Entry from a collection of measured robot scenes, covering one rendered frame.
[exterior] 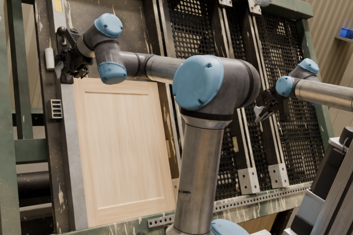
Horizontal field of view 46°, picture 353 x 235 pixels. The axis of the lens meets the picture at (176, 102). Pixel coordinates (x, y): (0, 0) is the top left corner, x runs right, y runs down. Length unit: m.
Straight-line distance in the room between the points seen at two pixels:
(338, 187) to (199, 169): 0.34
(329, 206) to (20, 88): 1.12
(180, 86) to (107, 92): 0.86
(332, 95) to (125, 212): 0.87
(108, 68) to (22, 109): 0.53
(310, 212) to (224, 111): 0.45
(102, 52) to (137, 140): 0.65
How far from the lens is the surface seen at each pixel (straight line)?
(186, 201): 0.93
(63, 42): 1.64
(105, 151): 1.66
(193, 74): 0.87
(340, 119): 6.11
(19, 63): 1.66
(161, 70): 1.17
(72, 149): 1.56
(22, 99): 1.62
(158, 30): 1.93
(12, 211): 1.44
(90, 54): 1.29
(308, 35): 3.08
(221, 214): 1.98
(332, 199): 1.07
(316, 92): 1.50
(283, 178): 2.37
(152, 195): 1.76
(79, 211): 1.55
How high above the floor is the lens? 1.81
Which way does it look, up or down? 16 degrees down
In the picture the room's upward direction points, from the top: 17 degrees clockwise
